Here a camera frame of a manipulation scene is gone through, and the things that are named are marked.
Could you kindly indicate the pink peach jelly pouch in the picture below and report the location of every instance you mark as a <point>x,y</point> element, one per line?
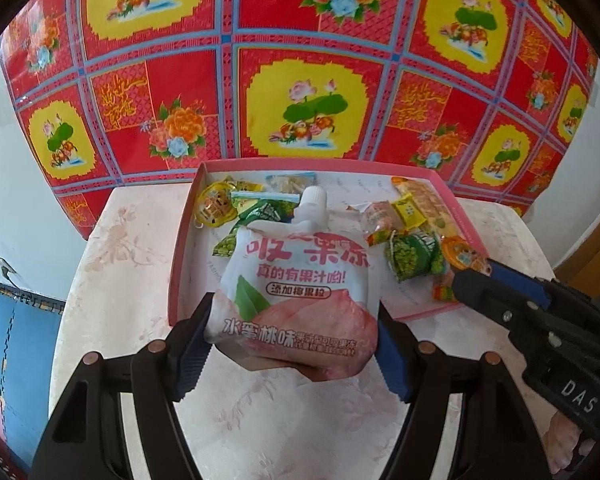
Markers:
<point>274,308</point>

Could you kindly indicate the red floral patterned cloth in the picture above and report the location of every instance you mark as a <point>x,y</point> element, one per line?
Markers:
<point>486,93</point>

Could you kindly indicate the right hand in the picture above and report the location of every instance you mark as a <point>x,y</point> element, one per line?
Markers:
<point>561,441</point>

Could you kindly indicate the green snack packet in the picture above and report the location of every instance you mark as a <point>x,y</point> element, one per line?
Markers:
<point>225,248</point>

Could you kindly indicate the pink shallow cardboard box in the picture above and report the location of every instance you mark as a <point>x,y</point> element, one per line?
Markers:
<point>188,282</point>

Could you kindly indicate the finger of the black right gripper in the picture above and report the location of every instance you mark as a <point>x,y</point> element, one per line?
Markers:
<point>490,298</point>
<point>532,288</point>

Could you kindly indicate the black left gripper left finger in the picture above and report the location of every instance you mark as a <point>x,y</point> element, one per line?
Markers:
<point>162,373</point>

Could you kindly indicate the yellow snack packet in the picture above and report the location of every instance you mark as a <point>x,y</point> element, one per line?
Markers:
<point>410,215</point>

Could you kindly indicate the clear blue-edged snack packet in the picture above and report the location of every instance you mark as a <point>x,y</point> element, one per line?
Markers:
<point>291,183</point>

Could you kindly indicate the large green snack bag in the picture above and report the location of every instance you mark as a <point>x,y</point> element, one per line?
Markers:
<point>260,205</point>

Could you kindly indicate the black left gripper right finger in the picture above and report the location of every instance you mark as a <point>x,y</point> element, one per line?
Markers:
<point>417,372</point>

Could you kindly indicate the orange cracker packet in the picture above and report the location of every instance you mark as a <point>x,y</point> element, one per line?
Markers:
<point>429,203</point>

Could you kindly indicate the orange jelly cup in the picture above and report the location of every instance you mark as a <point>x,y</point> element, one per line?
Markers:
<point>214,206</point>
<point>462,256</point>

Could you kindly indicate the blue cabinet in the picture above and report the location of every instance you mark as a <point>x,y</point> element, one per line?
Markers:
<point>29,325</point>

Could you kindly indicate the green pea snack bag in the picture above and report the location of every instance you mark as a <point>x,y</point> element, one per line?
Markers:
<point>411,255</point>

